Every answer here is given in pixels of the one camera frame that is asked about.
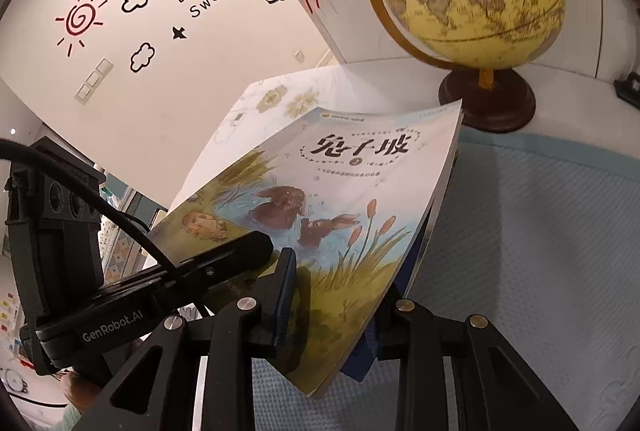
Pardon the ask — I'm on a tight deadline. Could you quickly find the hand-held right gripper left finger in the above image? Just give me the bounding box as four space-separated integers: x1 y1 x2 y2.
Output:
75 247 298 431

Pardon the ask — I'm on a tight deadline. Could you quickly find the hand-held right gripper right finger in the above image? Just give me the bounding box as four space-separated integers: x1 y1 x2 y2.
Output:
359 297 583 431

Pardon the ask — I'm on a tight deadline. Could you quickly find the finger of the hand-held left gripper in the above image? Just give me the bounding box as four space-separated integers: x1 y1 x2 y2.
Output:
150 231 275 301

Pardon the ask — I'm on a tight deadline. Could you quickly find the white rabbit pond book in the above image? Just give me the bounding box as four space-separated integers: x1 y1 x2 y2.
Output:
148 100 465 398

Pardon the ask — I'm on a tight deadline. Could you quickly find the person's left forearm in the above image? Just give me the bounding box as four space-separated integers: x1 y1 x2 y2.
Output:
50 403 96 431

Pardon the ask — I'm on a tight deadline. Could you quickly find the person's left hand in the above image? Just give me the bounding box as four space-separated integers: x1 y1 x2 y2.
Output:
62 370 101 412

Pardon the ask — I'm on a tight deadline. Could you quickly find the light blue textured mat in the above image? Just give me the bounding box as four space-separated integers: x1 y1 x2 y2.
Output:
250 126 640 431

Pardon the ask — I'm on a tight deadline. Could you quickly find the black ornate stand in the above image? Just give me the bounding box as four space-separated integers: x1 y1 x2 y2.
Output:
614 71 640 106

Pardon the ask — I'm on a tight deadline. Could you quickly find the white light switch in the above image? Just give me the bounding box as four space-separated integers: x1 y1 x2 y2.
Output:
75 56 115 103

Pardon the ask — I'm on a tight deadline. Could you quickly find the red sun wall decal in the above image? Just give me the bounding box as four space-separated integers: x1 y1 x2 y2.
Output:
55 0 108 57

